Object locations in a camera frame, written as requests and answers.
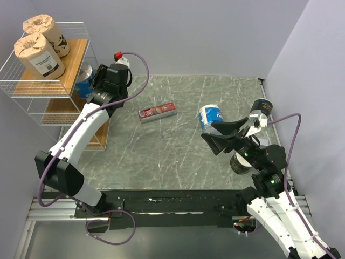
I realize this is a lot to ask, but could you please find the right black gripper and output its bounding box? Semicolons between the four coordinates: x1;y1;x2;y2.
201;116;264;170

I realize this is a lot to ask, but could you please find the blue paper roll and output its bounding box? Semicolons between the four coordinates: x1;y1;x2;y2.
198;104;223;135
75;62;94;99

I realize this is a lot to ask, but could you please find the brown roll with label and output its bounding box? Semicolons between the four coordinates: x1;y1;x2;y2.
14;33;65;80

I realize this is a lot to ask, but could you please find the brown roll with cartoon print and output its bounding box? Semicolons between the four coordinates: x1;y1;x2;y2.
22;14;70;57

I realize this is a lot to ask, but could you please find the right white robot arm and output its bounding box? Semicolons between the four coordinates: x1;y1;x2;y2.
202;118;341;258

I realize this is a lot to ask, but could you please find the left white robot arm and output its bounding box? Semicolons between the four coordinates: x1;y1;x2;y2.
34;60;133;217

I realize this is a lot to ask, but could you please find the black paper roll front right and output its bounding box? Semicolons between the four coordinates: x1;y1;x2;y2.
230;152;252;175

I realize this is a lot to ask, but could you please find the black paper roll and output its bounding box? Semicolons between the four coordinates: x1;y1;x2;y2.
230;152;252;175
250;98;273;117

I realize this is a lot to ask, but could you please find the grey flat box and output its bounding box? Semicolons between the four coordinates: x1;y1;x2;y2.
259;138;271;148

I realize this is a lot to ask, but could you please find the black paper roll far right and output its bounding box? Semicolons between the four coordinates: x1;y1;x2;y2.
250;98;273;117

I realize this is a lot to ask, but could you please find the red toothpaste box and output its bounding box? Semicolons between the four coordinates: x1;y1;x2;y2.
138;102;177;123

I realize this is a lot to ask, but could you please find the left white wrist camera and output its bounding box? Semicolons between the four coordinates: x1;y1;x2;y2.
114;51;130;68

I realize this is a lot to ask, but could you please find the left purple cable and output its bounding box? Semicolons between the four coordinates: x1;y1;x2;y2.
37;51;149;208

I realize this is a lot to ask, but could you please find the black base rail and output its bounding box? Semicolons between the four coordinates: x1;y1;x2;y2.
73;189;250;231

